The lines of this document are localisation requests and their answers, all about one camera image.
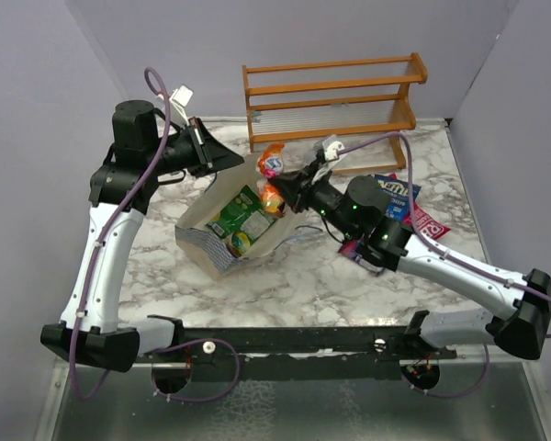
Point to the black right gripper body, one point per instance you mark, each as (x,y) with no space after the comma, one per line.
(324,200)

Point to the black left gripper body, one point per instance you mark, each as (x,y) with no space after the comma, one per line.
(179,153)

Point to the orange candy packet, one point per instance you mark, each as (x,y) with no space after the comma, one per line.
(271,165)

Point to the purple snack packet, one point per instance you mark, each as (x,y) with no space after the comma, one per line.
(349,250)

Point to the blue kettle chips bag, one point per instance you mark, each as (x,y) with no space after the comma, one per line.
(398,208)

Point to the pink real chips bag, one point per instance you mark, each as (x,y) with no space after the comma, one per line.
(426,223)

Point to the checkered paper bag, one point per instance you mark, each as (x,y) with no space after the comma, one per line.
(208,251)

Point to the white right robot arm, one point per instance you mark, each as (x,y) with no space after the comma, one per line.
(514,310)

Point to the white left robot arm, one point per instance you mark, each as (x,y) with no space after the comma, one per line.
(88,331)

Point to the green snack packet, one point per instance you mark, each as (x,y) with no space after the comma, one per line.
(241,222)

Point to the orange wooden rack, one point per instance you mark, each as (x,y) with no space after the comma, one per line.
(314,100)

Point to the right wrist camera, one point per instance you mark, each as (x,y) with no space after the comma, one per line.
(329,152)

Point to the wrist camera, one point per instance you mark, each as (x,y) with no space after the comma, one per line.
(329,152)
(179,100)

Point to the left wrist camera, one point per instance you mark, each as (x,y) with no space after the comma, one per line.
(179,100)

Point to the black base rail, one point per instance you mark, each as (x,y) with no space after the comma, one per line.
(301,353)

